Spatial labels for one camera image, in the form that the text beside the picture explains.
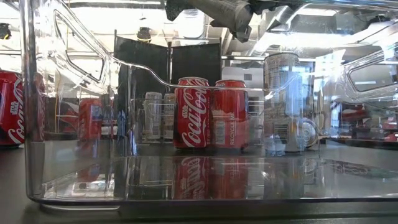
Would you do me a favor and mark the black dome fixture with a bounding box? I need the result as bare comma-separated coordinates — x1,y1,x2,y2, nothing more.
136,27,152,44

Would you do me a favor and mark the silver ventilation duct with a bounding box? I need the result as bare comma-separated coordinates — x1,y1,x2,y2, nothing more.
248,6,398,57

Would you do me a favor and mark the red Coca-Cola can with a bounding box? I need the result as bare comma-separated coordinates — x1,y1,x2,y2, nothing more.
211,79,249,150
173,77,213,149
0,70,26,147

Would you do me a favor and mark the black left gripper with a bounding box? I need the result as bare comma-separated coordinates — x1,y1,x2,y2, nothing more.
186,0,254,44

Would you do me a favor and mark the red Fanta can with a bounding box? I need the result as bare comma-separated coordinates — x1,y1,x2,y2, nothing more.
77,98,103,141

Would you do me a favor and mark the white Celsius can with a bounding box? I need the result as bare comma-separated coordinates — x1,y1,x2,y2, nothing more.
144,91,163,141
263,52,302,154
162,93,176,141
298,117,320,149

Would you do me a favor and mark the black ceiling fixture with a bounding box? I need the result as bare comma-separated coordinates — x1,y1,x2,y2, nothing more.
0,23,12,40

